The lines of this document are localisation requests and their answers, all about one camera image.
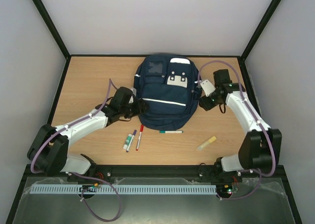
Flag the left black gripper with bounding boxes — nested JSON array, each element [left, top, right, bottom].
[[121, 98, 150, 118]]

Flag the red cap marker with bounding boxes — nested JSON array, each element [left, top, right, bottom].
[[136, 125, 144, 151]]

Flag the purple cap marker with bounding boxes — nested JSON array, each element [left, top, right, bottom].
[[126, 130, 137, 153]]

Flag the green label glue stick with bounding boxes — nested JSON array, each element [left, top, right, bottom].
[[123, 134, 132, 150]]

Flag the green cap marker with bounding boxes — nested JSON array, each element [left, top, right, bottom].
[[159, 130, 184, 134]]

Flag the navy blue backpack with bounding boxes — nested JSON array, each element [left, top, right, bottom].
[[133, 54, 202, 130]]

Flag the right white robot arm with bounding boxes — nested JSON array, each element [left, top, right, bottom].
[[198, 69, 282, 181]]

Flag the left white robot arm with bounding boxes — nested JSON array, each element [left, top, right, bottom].
[[27, 87, 149, 176]]

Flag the yellow highlighter pen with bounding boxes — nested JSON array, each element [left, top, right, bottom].
[[197, 136, 217, 151]]

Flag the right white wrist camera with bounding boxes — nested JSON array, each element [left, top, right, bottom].
[[200, 80, 216, 97]]

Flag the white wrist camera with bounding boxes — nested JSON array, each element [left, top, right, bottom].
[[128, 88, 137, 104], [200, 80, 216, 97]]

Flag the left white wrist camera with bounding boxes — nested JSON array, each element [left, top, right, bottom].
[[128, 88, 137, 104]]

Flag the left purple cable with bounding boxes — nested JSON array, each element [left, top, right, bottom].
[[30, 78, 122, 222]]

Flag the black aluminium frame rail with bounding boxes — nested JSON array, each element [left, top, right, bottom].
[[26, 163, 286, 184]]

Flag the light blue slotted cable duct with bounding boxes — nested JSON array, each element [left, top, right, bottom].
[[30, 184, 217, 195]]

